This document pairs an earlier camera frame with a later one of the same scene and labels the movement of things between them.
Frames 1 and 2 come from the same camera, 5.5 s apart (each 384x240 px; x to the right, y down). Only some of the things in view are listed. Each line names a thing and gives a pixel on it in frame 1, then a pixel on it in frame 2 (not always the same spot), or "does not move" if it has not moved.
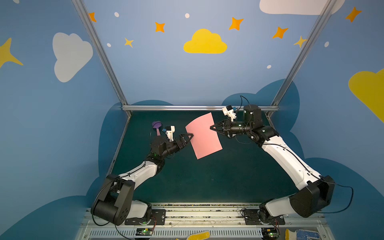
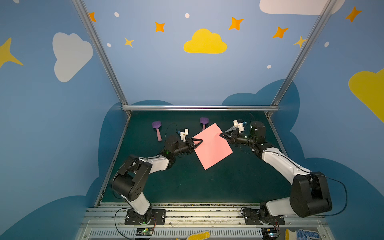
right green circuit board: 270,233 does not move
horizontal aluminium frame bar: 262,107 does not move
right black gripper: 225,127 → 232,138
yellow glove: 201,235 does not move
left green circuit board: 144,231 does not move
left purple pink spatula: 157,124 does not move
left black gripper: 181,141 → 190,144
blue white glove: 300,234 does not move
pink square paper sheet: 205,141 → 214,147
